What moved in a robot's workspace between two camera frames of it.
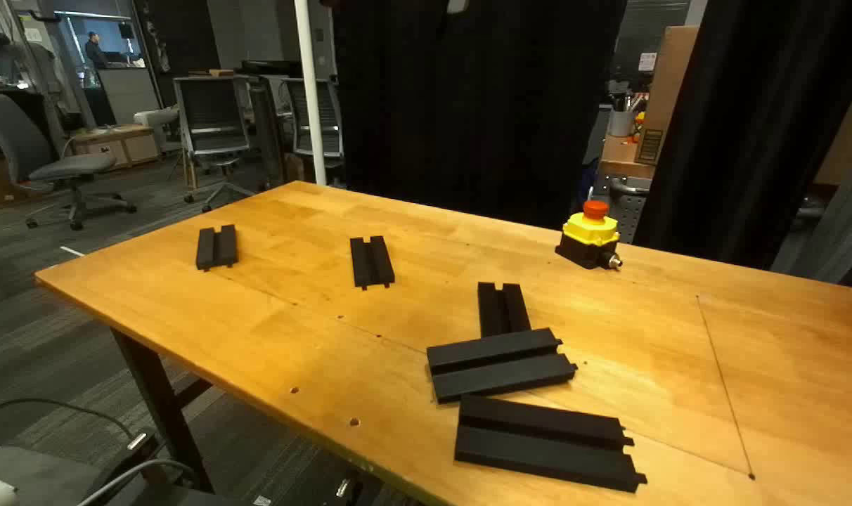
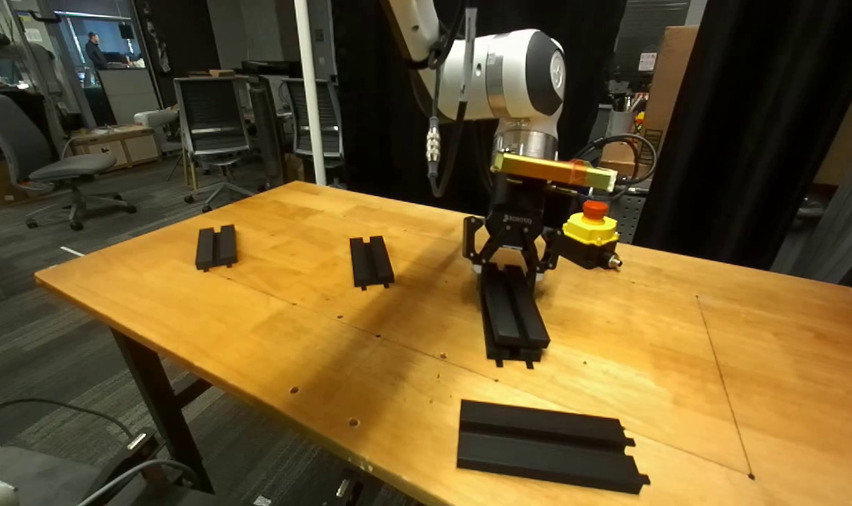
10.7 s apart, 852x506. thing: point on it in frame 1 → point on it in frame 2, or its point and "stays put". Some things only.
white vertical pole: [301, 22] stays put
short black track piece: [373, 262] stays put
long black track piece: [548, 443] stays put
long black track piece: [477, 367] → [513, 318]
